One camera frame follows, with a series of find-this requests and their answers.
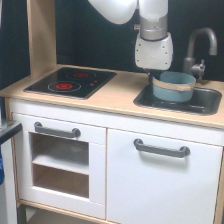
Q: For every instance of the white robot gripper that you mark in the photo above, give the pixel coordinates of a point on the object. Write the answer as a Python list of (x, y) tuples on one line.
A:
[(154, 55)]

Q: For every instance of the light blue pot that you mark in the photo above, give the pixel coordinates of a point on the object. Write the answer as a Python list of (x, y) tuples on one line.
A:
[(173, 86)]

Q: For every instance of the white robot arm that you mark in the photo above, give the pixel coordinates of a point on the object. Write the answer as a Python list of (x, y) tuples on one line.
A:
[(153, 16)]

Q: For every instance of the grey metal sink basin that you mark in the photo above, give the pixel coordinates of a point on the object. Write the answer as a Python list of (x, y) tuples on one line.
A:
[(203, 102)]

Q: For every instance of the grey toy faucet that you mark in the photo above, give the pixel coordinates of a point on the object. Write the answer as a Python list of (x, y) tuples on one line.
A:
[(201, 41)]

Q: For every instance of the black toy stove top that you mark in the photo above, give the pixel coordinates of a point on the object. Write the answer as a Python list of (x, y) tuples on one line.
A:
[(72, 83)]

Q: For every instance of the white cabinet door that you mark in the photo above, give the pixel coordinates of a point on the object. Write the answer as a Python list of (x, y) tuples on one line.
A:
[(145, 188)]

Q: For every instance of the white oven door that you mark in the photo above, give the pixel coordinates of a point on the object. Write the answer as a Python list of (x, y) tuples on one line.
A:
[(64, 173)]

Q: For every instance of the grey object at left edge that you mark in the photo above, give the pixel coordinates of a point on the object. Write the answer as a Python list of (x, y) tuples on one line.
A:
[(8, 130)]

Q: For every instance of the grey cabinet door handle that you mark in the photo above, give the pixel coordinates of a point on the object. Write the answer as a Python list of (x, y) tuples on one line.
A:
[(180, 153)]

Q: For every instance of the grey oven door handle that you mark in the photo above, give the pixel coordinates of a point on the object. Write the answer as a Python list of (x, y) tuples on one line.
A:
[(74, 133)]

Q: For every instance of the wooden side post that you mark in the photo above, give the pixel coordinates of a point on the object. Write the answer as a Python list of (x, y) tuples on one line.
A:
[(42, 36)]

